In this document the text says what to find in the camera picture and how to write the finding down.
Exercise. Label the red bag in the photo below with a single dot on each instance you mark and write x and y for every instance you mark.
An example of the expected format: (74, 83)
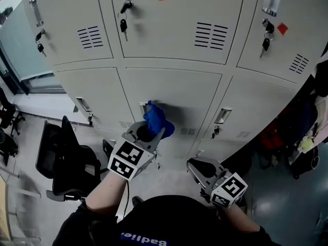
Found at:
(270, 140)

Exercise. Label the hanging black key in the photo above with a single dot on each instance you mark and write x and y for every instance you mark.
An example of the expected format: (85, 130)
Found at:
(265, 45)
(41, 49)
(123, 27)

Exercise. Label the light table with metal frame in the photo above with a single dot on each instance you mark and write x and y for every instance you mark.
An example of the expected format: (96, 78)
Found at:
(10, 209)

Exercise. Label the small key in lock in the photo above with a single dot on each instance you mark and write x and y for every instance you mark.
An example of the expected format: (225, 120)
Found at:
(90, 119)
(215, 131)

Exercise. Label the black mesh office chair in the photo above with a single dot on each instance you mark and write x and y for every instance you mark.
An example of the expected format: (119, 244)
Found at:
(66, 160)

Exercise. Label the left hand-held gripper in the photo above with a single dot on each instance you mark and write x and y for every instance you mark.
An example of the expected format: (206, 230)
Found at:
(129, 158)

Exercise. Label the person's left forearm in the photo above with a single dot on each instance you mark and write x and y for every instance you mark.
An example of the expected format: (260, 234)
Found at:
(107, 196)

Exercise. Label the grid of grey locker doors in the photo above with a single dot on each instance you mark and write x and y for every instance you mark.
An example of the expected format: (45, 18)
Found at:
(169, 86)

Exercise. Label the black hanging garment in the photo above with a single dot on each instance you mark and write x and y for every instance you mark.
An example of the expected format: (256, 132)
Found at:
(322, 78)

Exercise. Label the person's right forearm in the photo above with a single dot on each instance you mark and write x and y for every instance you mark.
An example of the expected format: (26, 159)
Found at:
(238, 219)

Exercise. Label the person's black shirt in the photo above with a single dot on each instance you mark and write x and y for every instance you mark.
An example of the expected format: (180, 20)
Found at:
(179, 222)

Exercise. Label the yellow-green plush toy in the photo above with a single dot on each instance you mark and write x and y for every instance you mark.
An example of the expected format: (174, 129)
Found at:
(306, 144)

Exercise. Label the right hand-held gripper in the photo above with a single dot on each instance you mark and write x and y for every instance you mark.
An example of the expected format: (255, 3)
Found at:
(225, 188)

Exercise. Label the person's black shoe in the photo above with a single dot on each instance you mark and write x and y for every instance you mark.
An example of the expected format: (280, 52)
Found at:
(137, 201)

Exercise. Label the white garment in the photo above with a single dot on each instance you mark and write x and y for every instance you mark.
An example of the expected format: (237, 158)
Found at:
(321, 117)

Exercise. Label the blue cloth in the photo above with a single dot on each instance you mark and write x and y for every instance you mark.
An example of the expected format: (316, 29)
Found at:
(156, 120)

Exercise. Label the small red tape patch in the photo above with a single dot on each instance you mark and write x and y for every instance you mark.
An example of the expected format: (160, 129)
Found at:
(282, 28)

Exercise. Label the black key in lock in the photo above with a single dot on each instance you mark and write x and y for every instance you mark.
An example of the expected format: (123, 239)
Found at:
(126, 6)
(39, 35)
(268, 25)

